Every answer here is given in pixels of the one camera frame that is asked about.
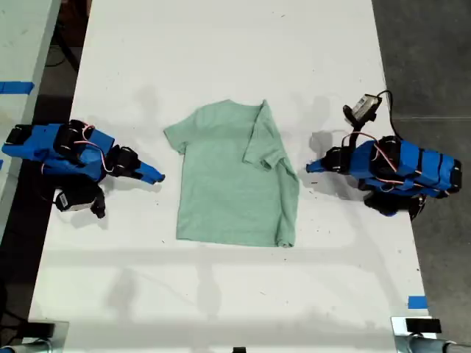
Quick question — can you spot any pale green t-shirt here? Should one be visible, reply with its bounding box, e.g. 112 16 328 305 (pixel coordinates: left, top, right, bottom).
163 98 300 249

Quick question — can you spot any long blue tape strip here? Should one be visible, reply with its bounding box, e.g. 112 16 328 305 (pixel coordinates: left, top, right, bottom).
0 81 35 96

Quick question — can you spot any white side table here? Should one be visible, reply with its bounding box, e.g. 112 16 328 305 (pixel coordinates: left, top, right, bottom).
0 0 63 238

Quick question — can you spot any small black box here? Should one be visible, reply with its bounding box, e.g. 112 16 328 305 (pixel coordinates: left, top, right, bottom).
405 318 442 334
26 321 57 338

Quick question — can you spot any black camera stalk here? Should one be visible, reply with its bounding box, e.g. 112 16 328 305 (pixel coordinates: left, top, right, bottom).
341 104 369 149
89 182 108 220

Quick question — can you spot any black camera box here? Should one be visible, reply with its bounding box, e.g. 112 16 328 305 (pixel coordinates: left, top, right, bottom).
53 188 95 213
352 93 382 121

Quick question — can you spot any black camera cable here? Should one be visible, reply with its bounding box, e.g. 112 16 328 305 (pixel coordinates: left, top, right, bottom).
376 89 403 140

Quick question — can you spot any black floor cable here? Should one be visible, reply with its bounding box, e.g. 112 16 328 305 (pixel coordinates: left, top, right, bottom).
44 20 81 74

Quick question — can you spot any metal table bracket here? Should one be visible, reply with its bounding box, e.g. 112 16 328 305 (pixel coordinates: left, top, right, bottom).
26 321 70 353
390 315 448 353

